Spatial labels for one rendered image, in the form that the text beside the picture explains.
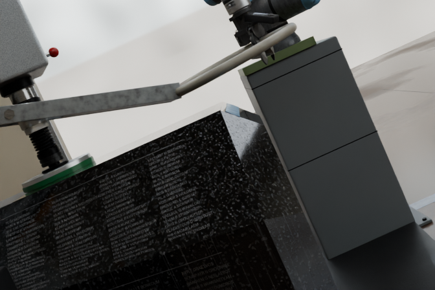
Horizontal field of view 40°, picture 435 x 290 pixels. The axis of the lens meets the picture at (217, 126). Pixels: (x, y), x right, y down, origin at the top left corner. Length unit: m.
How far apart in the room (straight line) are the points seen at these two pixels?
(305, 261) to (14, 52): 0.95
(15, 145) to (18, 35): 5.03
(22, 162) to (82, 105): 4.99
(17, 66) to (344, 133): 1.35
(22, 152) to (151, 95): 4.97
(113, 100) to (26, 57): 0.27
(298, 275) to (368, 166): 1.25
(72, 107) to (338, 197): 1.23
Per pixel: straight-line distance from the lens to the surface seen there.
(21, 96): 1.80
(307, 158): 2.48
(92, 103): 1.79
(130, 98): 1.81
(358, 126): 2.52
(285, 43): 2.56
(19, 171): 6.78
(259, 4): 2.58
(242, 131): 1.48
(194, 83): 1.78
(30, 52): 1.74
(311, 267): 1.39
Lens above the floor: 0.92
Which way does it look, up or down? 5 degrees down
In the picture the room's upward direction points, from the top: 24 degrees counter-clockwise
